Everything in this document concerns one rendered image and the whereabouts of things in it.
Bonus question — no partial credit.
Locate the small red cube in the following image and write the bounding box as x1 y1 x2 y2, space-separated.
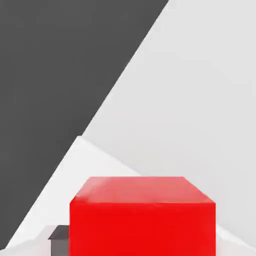
69 176 217 256

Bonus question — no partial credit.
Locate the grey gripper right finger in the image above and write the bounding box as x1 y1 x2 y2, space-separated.
215 224 256 256

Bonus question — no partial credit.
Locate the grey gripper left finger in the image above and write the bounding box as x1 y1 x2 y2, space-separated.
0 224 71 256

